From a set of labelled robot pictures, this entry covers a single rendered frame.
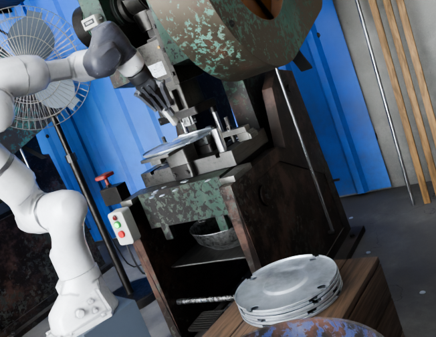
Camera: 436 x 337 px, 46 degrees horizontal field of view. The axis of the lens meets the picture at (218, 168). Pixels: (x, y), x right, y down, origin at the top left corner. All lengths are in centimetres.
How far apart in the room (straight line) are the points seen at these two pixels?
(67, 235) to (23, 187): 18
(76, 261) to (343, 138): 191
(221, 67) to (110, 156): 237
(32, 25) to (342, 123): 170
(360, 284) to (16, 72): 106
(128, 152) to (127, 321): 237
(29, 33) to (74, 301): 148
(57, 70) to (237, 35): 56
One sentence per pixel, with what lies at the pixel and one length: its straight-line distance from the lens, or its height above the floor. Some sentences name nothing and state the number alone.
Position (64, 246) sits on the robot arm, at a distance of 152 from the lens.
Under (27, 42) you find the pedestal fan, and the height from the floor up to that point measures 141.
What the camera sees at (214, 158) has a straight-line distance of 190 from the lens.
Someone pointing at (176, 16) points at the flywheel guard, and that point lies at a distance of 158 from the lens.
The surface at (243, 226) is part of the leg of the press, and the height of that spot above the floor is 47.
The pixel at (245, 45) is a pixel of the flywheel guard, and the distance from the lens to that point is 161.
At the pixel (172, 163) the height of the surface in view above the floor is 72.
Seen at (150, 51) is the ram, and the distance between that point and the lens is 201.
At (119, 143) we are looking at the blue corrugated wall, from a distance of 386.
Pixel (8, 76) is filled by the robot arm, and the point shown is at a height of 117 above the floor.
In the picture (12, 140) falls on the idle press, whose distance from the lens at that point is 313.
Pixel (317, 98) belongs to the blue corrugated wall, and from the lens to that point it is 305.
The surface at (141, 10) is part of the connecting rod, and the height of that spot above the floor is 129.
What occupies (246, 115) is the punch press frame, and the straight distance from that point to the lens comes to 216.
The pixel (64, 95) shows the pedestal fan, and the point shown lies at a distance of 266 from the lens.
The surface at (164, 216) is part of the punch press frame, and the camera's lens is 201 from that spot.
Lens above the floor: 100
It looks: 11 degrees down
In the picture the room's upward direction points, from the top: 21 degrees counter-clockwise
